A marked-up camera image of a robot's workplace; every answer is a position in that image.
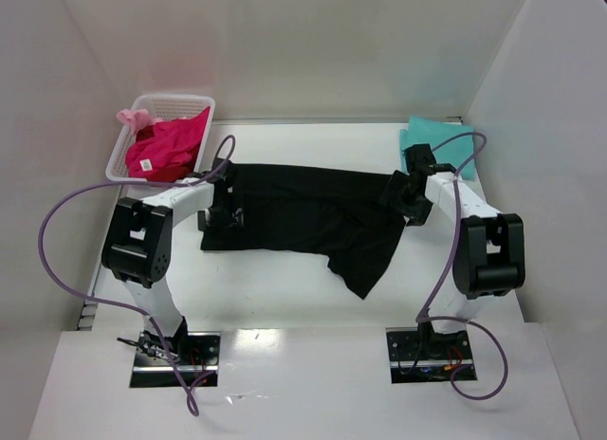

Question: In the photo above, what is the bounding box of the pink cloth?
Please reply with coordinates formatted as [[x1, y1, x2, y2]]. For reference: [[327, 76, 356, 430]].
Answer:
[[116, 109, 156, 135]]

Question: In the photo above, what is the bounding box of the folded teal t shirt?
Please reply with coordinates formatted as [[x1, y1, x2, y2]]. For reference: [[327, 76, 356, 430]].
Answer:
[[399, 117, 474, 173]]

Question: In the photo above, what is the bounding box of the white plastic basket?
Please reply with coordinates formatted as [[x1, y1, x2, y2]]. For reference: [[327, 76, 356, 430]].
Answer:
[[105, 93, 215, 183]]

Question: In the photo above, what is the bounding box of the magenta t shirt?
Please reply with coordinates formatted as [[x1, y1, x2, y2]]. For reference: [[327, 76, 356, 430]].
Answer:
[[124, 106, 211, 183]]

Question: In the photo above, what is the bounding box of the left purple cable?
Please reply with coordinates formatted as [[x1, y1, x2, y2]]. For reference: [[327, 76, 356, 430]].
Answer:
[[36, 135, 237, 417]]

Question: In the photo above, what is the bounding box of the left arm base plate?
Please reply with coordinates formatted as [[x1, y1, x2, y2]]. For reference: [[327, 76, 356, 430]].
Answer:
[[122, 332, 221, 389]]

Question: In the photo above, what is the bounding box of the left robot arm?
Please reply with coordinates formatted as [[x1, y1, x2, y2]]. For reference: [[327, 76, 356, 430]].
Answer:
[[101, 159, 244, 358]]

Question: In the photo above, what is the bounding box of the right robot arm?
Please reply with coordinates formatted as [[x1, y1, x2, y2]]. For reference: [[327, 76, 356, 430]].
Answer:
[[383, 143, 525, 363]]

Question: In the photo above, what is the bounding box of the black t shirt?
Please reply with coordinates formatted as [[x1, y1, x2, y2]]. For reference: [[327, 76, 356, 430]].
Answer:
[[201, 164, 406, 299]]

